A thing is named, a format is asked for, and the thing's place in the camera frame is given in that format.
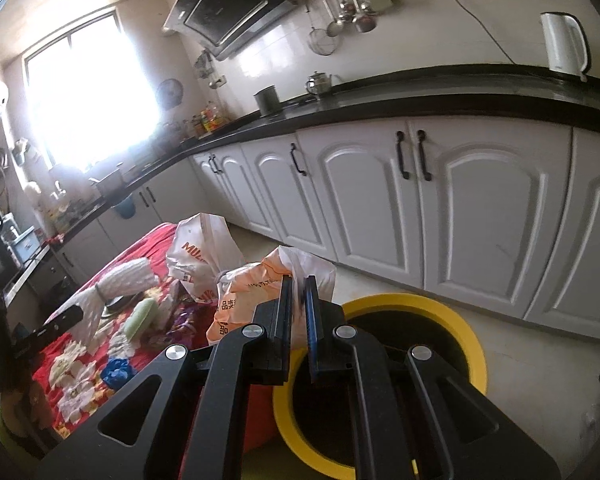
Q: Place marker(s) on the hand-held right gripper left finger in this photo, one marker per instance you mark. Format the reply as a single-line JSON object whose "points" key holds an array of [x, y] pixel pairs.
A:
{"points": [[285, 312]]}

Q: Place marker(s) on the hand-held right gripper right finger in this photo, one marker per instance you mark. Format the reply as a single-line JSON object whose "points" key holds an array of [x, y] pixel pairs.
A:
{"points": [[310, 322]]}

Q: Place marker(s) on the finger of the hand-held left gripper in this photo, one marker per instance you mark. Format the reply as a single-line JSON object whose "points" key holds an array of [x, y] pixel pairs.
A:
{"points": [[55, 323]]}

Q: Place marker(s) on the orange and white plastic bag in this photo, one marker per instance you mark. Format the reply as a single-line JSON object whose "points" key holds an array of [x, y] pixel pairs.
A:
{"points": [[245, 290]]}

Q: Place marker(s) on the yellow round trash bin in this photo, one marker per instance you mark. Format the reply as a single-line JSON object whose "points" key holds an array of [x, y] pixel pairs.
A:
{"points": [[455, 325]]}

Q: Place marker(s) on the pile of white paper scraps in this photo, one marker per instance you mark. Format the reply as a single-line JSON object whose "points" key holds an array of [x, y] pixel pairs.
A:
{"points": [[75, 382]]}

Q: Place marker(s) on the round metal plate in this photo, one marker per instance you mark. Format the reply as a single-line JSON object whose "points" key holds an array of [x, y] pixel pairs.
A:
{"points": [[117, 305]]}

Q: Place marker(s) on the blue crumpled wrapper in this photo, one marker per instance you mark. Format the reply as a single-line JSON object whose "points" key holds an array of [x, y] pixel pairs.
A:
{"points": [[117, 371]]}

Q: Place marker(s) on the pale green sponge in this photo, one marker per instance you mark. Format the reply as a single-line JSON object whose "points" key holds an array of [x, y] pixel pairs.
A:
{"points": [[140, 317]]}

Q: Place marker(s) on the white knitted cloth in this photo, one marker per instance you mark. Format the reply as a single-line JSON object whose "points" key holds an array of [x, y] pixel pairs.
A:
{"points": [[130, 272]]}

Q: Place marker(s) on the purple snack wrapper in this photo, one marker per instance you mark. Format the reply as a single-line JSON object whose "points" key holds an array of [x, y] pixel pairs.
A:
{"points": [[182, 326]]}

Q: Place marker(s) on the white plastic bag orange print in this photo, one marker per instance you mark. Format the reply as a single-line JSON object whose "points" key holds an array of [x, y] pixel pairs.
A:
{"points": [[200, 245]]}

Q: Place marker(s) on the red floral blanket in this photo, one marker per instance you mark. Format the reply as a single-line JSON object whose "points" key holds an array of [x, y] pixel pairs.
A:
{"points": [[147, 246]]}

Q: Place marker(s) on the white kitchen base cabinets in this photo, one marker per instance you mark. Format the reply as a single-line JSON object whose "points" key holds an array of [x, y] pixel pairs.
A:
{"points": [[370, 195]]}

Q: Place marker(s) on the row of condiment bottles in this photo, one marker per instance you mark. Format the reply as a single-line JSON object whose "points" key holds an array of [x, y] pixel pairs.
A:
{"points": [[207, 120]]}

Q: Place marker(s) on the dark cylindrical pot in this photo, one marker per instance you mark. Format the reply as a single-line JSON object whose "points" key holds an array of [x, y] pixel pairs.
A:
{"points": [[266, 101]]}

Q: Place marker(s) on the metal teapot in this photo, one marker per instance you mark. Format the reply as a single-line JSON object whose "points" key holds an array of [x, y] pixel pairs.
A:
{"points": [[319, 84]]}

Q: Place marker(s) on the kitchen window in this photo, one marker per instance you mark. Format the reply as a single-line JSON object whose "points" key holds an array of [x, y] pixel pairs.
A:
{"points": [[90, 90]]}

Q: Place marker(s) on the black kitchen countertop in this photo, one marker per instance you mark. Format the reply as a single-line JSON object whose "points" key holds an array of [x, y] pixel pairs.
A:
{"points": [[430, 102]]}

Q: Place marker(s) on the row of hanging metal utensils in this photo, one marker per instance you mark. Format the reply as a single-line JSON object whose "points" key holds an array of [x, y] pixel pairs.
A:
{"points": [[352, 7]]}

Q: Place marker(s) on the black range hood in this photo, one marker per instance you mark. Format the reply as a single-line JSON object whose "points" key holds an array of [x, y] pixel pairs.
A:
{"points": [[225, 5]]}

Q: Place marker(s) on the white electric kettle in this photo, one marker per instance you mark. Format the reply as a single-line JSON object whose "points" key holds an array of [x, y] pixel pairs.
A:
{"points": [[560, 42]]}

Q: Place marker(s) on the round wall vent fan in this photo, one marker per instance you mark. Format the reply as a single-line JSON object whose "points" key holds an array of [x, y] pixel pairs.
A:
{"points": [[170, 94]]}

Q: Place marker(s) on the wall-mounted metal rack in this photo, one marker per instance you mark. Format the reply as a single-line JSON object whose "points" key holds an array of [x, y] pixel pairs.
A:
{"points": [[210, 70]]}

